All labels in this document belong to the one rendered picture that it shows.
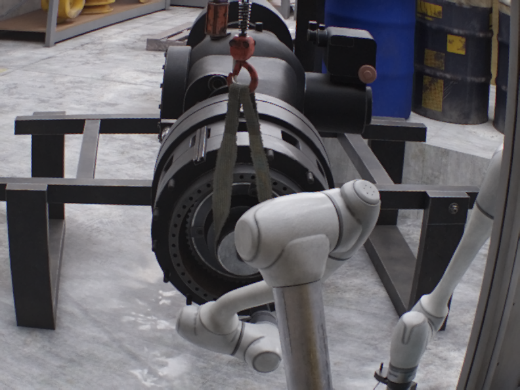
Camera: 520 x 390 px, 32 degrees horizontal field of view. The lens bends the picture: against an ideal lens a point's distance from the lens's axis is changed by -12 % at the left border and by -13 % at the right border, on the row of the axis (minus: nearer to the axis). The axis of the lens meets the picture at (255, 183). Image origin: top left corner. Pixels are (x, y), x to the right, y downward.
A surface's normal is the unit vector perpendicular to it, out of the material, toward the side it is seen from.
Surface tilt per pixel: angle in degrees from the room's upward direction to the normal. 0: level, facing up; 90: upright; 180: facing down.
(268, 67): 6
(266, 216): 31
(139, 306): 0
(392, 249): 0
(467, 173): 90
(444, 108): 90
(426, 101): 90
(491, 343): 90
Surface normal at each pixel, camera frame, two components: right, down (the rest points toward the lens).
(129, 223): 0.06, -0.94
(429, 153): -0.43, 0.28
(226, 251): 0.02, 0.33
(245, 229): -0.86, 0.03
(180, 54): 0.07, -0.69
